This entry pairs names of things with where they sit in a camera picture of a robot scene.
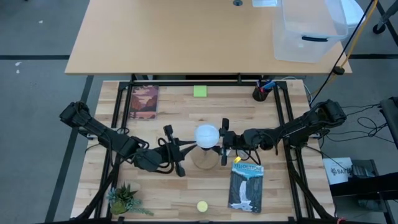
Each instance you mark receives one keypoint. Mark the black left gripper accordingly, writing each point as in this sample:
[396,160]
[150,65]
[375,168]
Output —
[172,152]

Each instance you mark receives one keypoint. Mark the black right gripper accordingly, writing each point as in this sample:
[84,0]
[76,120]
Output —
[234,140]

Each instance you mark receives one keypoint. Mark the lamp with wooden base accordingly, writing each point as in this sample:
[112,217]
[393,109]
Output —
[203,160]

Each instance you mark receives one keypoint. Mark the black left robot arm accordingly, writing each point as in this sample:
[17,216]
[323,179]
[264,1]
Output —
[102,130]

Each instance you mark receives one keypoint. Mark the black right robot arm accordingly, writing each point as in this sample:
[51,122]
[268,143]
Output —
[298,127]

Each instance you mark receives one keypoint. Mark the green sticky note pad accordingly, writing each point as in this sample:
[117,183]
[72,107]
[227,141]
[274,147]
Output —
[200,91]

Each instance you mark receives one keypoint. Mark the Yellowstone waterfall booklet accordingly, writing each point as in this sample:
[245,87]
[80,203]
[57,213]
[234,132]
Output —
[245,189]

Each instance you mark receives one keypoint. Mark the black pen cup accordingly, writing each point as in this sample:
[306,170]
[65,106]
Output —
[259,96]

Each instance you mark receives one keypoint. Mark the canyon sunset notebook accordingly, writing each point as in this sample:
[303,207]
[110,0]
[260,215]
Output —
[143,102]

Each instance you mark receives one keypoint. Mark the red pen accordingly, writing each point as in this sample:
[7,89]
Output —
[262,90]

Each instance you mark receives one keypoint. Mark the blue pen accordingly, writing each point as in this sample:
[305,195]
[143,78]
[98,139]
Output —
[269,84]

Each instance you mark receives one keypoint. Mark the artificial succulent plant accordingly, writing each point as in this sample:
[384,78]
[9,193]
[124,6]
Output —
[122,199]

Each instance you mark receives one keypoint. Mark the light wooden desk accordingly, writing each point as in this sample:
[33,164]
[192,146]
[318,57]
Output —
[171,37]

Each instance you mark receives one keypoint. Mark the white printed box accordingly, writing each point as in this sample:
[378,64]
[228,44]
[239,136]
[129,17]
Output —
[337,171]

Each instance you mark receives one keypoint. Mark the grey desk grommet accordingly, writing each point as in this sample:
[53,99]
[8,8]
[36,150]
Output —
[237,2]

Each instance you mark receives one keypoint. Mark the clear plastic storage bin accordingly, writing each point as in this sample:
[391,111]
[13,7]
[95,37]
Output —
[311,31]

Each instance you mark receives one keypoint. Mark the white paper sheet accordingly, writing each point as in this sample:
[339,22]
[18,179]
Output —
[264,3]

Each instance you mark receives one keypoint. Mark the black electronic device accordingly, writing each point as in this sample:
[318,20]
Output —
[363,169]

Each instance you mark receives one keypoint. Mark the black cart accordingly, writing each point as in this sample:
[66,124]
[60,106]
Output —
[367,189]

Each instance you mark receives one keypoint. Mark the black stand leg with caster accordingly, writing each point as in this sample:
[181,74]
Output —
[380,28]

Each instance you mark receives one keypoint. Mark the black aluminium frame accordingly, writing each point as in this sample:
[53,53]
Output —
[280,102]

